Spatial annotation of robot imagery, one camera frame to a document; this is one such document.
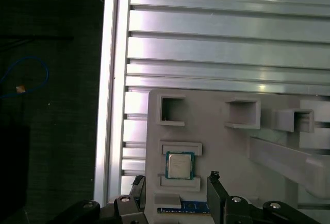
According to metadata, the grey parts rack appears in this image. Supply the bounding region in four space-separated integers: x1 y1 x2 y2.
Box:
144 88 330 224

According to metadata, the blue floor cable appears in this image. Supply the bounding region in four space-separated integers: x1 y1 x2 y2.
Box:
0 56 50 100

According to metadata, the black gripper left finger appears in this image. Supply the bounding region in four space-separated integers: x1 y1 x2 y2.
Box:
47 174 146 224

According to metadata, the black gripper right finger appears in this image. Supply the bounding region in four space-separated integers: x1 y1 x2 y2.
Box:
207 171 325 224

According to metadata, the blue RAM stick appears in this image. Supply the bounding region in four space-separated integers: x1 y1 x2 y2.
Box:
157 200 211 214

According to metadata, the silver CPU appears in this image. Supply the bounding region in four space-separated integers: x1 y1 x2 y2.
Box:
164 151 195 181

